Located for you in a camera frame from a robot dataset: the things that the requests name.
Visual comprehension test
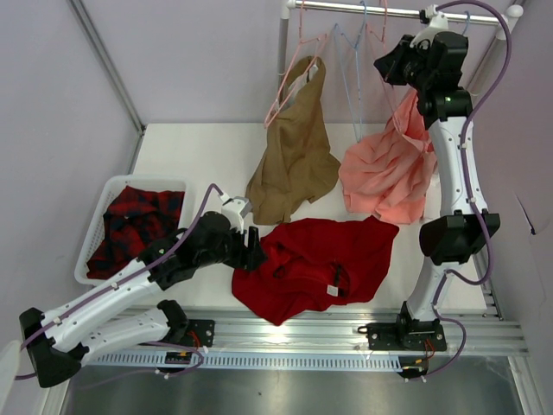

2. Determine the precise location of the metal clothes rack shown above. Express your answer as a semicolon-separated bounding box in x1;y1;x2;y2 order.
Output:
276;0;526;105

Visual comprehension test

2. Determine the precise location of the white plastic basket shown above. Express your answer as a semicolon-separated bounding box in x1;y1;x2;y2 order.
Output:
73;174;194;286

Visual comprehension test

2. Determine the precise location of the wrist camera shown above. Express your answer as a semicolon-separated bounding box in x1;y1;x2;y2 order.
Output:
220;195;252;232
410;4;448;48

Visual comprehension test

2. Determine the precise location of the tan brown skirt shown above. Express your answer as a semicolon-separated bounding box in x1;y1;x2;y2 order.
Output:
245;58;340;226

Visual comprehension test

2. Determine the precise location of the blue hanger with pink skirt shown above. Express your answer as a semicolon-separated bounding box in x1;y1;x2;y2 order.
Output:
461;10;471;36

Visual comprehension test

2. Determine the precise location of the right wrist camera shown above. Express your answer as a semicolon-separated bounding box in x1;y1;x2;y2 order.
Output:
410;4;448;48

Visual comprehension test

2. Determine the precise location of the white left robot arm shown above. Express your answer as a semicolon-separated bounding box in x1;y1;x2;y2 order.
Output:
19;212;267;388

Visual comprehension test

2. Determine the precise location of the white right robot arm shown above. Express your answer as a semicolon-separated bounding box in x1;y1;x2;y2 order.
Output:
358;29;500;352

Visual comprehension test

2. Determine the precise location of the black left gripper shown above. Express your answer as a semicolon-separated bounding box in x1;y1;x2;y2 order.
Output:
196;222;267;272

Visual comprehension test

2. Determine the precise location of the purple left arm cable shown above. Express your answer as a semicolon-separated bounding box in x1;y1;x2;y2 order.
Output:
15;182;226;382

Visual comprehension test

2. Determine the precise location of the pink wire hanger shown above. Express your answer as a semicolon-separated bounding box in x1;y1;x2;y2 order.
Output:
365;0;397;127

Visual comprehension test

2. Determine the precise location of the pink hanger with brown skirt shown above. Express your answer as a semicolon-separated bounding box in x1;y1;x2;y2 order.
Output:
264;1;328;129

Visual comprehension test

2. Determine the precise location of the salmon pink skirt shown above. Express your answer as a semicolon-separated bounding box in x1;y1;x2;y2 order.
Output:
339;90;437;225

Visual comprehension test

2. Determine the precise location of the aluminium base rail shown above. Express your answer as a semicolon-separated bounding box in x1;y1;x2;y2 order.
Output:
91;308;529;372

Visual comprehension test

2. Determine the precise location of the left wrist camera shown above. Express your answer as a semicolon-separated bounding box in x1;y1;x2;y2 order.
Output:
220;195;252;232

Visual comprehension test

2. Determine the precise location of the red skirt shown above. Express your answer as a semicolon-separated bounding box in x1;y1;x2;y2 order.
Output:
232;217;399;326

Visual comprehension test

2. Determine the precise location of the light blue empty hanger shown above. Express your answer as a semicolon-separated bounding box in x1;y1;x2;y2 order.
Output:
332;1;367;143

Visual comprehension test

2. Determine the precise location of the red plaid garment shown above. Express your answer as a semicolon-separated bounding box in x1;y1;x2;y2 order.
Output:
86;186;185;280

